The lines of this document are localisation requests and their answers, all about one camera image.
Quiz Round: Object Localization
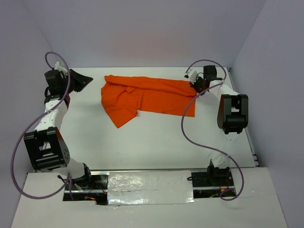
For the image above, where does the silver foil tape panel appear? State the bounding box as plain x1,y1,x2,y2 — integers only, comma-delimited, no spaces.
107,171,194,205

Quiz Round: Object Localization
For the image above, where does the orange t-shirt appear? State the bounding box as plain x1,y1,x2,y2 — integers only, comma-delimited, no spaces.
101,75,197,128

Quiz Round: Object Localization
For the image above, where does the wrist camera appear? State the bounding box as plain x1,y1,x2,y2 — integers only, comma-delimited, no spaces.
54,60,68,74
184,68,198,84

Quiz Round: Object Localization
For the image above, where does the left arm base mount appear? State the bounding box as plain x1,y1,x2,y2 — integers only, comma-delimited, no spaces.
63,171,109,206

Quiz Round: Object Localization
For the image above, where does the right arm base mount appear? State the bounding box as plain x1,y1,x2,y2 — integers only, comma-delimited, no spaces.
187,163,236,199

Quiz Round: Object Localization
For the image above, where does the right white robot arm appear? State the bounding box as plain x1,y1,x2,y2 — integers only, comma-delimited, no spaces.
185,65,248,155

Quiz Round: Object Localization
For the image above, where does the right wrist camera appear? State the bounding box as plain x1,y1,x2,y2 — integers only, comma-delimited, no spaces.
184,68,198,84

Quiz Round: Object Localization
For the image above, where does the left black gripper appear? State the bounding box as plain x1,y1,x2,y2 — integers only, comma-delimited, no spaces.
61,69,93,94

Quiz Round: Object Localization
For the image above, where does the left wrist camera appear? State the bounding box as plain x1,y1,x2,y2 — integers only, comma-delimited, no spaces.
54,60,68,74

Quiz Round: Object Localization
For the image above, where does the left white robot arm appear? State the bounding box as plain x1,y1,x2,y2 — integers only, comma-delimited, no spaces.
23,69,93,189

